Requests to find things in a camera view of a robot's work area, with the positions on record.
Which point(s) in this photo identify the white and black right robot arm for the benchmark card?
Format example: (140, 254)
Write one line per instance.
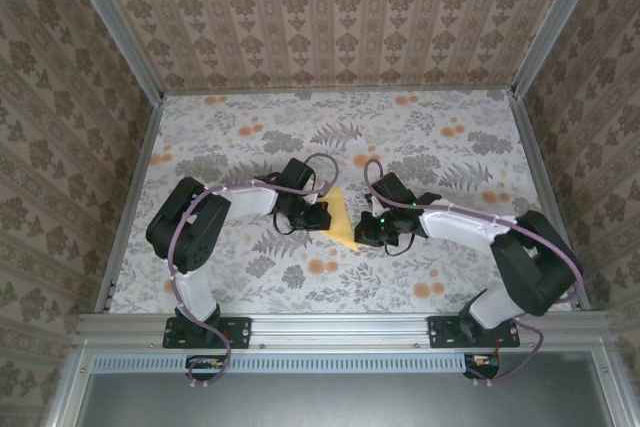
(535, 267)

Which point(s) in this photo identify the thin aluminium wall rail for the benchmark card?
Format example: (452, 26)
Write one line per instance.
(350, 91)

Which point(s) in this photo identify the black connector board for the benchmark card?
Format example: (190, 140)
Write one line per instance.
(202, 366)
(487, 369)

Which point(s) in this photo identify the grey metal panel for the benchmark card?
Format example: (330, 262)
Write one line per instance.
(340, 402)

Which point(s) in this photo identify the yellow cloth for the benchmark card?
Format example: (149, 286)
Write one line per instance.
(342, 227)

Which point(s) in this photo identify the aluminium side rail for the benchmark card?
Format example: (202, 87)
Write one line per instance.
(132, 197)
(544, 172)

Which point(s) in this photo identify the aluminium frame bar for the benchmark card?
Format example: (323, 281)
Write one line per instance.
(67, 387)
(612, 387)

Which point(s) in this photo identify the floral table cover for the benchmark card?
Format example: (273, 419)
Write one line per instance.
(300, 287)

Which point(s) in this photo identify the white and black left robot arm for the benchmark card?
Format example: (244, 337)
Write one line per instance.
(185, 232)

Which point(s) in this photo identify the long aluminium base rail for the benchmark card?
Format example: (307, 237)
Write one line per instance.
(340, 329)

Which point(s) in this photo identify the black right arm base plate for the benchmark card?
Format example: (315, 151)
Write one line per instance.
(442, 332)

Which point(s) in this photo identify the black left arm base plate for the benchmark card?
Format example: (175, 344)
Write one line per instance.
(235, 332)

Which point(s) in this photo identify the aluminium corner post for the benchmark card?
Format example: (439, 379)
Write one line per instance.
(116, 22)
(559, 22)

